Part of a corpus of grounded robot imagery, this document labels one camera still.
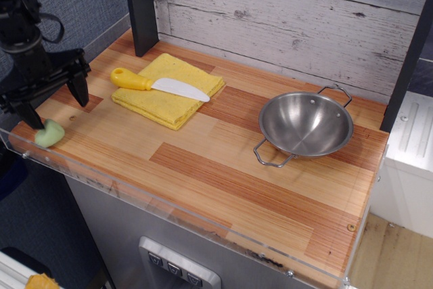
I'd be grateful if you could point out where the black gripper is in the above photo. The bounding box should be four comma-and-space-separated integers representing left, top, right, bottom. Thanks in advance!
1, 48, 91, 130

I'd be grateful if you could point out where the light green toy broccoli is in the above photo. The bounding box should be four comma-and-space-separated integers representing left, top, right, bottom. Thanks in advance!
35, 118, 65, 148

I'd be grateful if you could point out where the stainless steel bowl with handles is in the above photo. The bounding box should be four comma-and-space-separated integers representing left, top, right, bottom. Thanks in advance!
254, 85, 354, 168

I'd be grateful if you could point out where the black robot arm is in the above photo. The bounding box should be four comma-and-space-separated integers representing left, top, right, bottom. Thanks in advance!
1, 0, 91, 130

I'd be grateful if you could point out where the yellow folded cloth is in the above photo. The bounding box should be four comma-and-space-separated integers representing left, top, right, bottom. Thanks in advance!
110, 53, 225, 130

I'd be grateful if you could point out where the clear acrylic table guard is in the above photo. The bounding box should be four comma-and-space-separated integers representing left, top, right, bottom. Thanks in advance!
0, 13, 390, 289

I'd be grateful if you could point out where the silver toy fridge cabinet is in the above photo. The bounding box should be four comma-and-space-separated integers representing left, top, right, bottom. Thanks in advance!
67, 177, 342, 288

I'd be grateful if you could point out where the yellow black object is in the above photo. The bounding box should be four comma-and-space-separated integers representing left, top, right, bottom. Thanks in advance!
24, 273, 60, 289

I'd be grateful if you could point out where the silver dispenser button panel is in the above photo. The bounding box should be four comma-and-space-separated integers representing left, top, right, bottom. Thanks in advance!
139, 236, 222, 288

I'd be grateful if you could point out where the white side cabinet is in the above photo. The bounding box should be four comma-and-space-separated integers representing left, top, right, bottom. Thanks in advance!
369, 91, 432, 238

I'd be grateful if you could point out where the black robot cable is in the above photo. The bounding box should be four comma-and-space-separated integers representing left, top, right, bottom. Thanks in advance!
39, 12, 66, 42

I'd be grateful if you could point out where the yellow handled white knife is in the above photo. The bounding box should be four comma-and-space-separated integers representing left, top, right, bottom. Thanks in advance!
110, 68, 210, 102

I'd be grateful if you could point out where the dark left post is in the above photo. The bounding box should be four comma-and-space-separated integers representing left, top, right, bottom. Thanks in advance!
127, 0, 159, 57

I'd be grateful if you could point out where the dark post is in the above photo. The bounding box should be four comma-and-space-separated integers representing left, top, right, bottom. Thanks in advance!
127, 0, 159, 57
380, 0, 432, 132

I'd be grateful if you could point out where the dark right post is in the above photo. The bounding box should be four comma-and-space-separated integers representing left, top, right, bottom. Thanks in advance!
380, 0, 432, 132

